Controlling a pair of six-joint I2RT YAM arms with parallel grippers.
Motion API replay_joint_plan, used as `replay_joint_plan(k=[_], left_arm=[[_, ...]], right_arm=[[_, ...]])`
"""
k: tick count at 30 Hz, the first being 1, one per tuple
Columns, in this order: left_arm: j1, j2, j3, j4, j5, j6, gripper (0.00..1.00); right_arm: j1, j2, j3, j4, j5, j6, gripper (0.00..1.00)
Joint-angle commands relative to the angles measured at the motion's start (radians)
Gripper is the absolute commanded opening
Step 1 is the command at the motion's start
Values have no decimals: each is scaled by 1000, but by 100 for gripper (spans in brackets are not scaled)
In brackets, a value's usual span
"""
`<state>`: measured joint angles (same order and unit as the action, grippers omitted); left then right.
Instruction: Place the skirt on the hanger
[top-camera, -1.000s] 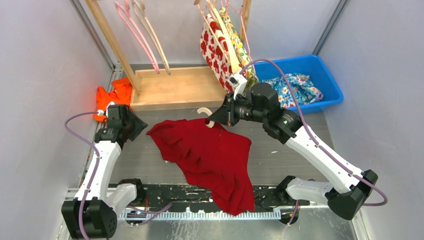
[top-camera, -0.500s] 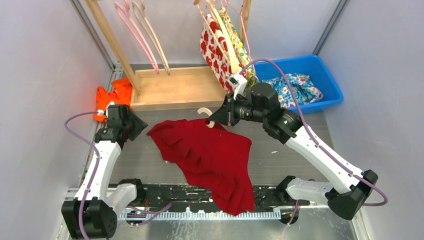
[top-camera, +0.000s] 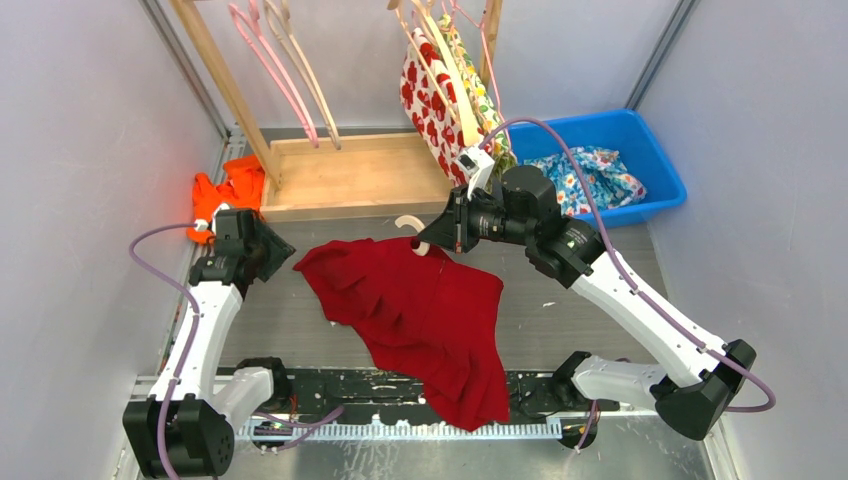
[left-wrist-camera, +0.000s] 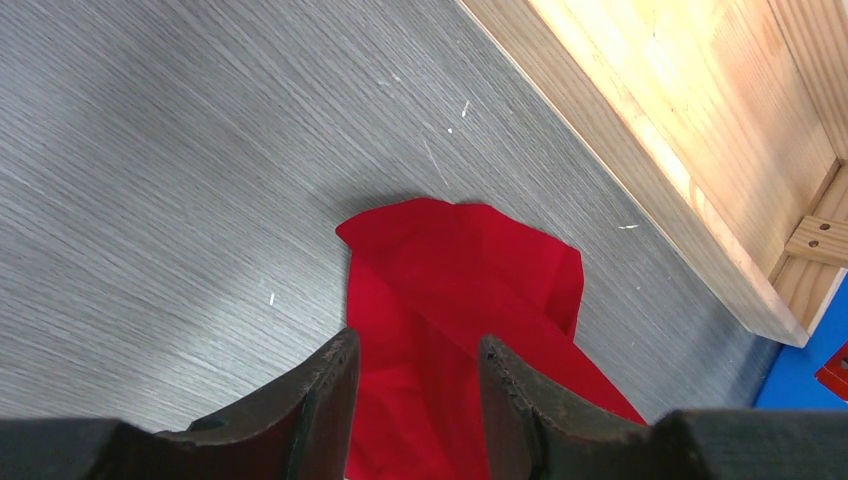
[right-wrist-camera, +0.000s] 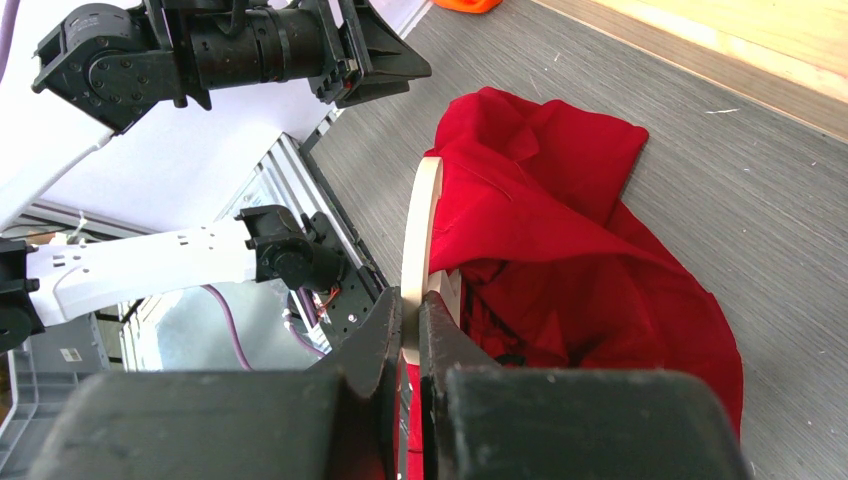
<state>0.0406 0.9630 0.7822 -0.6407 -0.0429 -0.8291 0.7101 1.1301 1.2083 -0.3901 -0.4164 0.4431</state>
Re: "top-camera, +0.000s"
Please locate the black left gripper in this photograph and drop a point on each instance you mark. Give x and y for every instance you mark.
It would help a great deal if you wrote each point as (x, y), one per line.
(279, 251)

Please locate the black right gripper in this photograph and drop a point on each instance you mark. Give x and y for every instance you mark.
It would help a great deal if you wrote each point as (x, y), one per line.
(452, 228)

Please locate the lemon print skirt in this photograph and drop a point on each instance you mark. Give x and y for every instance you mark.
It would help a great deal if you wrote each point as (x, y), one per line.
(484, 109)

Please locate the beige wooden hanger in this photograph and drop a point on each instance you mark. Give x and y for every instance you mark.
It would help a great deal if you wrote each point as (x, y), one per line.
(419, 247)
(278, 17)

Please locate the dark red cloth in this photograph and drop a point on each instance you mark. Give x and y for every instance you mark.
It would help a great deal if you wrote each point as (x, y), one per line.
(427, 317)

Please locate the red poppy print cloth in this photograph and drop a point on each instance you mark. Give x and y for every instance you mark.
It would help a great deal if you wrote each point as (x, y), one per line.
(426, 94)

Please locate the thin pink wire hanger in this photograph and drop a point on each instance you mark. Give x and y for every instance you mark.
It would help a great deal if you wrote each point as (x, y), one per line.
(488, 27)

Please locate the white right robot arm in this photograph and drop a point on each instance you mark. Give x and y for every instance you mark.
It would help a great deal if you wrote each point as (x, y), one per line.
(696, 374)

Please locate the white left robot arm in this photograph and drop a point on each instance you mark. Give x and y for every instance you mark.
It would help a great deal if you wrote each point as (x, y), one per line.
(184, 427)

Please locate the wooden hanger rack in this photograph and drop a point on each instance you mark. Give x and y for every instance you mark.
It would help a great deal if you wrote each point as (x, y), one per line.
(371, 175)

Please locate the cream wooden hanger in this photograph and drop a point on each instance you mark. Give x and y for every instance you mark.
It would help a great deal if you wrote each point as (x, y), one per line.
(458, 106)

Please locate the thick pink hanger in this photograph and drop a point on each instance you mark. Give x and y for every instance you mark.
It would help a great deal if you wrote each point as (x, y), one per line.
(248, 25)

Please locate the orange cloth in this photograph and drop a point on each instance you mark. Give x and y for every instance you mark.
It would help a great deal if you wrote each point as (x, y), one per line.
(242, 187)

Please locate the blue floral cloth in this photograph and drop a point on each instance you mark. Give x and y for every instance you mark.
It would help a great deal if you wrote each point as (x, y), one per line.
(610, 183)

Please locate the blue plastic bin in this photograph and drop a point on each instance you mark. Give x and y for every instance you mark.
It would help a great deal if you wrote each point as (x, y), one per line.
(622, 130)

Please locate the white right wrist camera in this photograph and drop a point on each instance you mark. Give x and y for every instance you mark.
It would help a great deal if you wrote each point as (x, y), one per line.
(478, 166)

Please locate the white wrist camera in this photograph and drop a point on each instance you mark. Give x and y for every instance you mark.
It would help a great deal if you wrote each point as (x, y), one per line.
(202, 225)
(478, 166)

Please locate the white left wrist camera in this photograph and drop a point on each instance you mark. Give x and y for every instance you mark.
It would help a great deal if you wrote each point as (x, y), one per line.
(202, 225)

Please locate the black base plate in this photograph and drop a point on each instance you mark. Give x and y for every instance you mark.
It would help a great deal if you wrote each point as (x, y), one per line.
(391, 398)

